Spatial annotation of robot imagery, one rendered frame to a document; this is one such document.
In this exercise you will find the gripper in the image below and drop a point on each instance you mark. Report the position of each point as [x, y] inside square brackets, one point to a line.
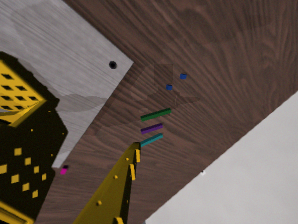
[110, 203]

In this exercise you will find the purple rod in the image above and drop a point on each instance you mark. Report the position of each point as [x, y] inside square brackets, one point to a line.
[151, 128]

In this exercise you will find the turquoise rod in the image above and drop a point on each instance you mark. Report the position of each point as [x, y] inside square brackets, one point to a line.
[151, 139]

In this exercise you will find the green rod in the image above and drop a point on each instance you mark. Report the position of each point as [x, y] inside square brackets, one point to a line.
[155, 114]

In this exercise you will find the small magenta block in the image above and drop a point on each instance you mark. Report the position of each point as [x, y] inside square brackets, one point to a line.
[64, 169]

